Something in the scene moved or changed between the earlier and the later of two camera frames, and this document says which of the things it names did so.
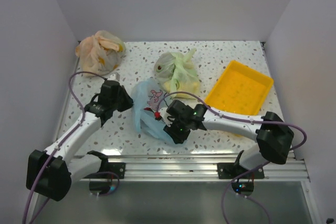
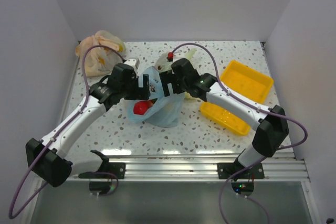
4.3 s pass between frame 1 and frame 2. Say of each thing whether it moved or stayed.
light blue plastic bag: moved
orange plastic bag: stayed
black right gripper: moved
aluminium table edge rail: stayed
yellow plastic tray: stayed
